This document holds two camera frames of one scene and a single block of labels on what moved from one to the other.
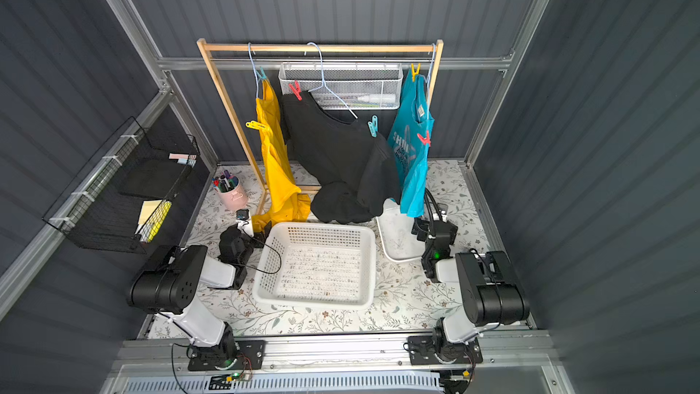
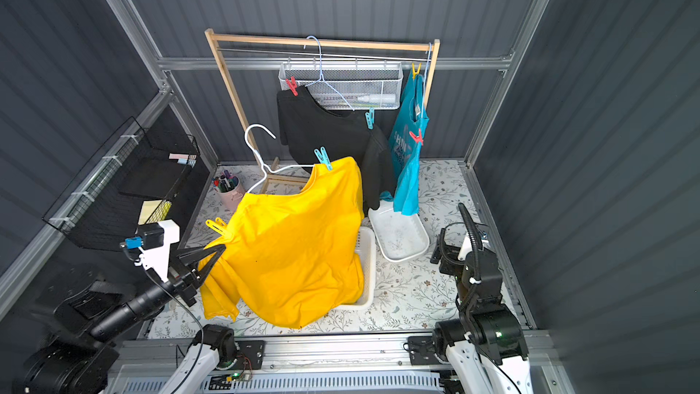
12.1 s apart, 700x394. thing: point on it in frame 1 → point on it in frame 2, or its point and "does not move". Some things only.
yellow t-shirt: x=287 y=203 → x=293 y=250
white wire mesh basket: x=347 y=86 does not move
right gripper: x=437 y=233 → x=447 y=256
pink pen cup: x=230 y=191 does not move
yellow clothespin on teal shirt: x=414 y=74 does not move
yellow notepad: x=152 y=215 does not move
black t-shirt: x=355 y=171 does not move
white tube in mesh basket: x=375 y=98 does not move
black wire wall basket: x=122 y=191 does not move
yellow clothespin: x=255 y=125 → x=219 y=225
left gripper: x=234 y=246 → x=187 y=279
